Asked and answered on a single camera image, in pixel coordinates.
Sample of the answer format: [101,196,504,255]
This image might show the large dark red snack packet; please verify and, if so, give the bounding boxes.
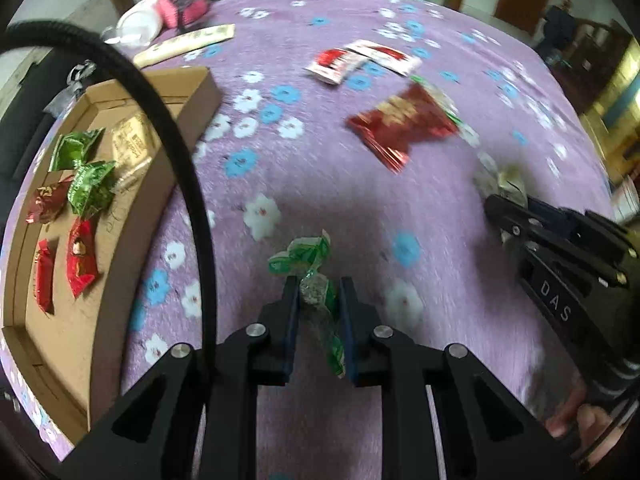
[346,83,461,175]

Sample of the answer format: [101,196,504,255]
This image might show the small dark red snack packet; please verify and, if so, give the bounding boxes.
[26,175,76,224]

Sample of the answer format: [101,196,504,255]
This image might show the black leather sofa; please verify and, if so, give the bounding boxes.
[0,50,66,186]

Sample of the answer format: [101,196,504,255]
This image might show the red and white snack packet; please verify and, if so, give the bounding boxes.
[305,48,370,86]
[345,39,424,77]

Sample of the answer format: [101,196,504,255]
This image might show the white plastic tub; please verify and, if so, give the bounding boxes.
[115,0,164,47]

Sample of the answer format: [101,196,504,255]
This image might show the person's right hand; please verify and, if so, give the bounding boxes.
[545,395,618,466]

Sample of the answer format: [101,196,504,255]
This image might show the cream squeeze tube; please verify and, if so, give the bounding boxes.
[132,24,236,69]

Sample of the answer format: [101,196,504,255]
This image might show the yellow cracker packet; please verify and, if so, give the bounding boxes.
[111,112,155,186]

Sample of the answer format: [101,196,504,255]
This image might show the purple floral tablecloth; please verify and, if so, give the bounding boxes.
[0,0,618,480]

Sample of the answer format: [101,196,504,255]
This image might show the black cable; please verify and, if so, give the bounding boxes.
[0,20,218,376]

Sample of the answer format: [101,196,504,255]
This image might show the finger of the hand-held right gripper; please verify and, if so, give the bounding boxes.
[527,199,640,261]
[486,194,640,286]

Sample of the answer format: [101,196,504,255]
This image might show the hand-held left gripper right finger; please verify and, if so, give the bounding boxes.
[340,275,581,480]

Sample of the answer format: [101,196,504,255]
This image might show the cardboard box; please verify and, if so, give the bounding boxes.
[0,66,221,449]

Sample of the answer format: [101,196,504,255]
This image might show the clear green-edged snack packet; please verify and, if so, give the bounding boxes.
[267,230,348,378]

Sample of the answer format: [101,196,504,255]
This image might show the gold framed wall panel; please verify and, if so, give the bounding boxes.
[581,35,640,162]

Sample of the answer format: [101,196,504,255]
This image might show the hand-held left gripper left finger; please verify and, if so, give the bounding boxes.
[60,275,301,480]

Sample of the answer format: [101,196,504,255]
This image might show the white plastic bucket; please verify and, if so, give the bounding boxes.
[612,179,640,222]

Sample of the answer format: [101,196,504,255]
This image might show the clear plastic bag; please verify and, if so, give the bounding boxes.
[42,60,98,114]

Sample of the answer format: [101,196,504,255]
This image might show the bright red snack packet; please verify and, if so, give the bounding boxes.
[33,239,56,315]
[66,217,99,300]

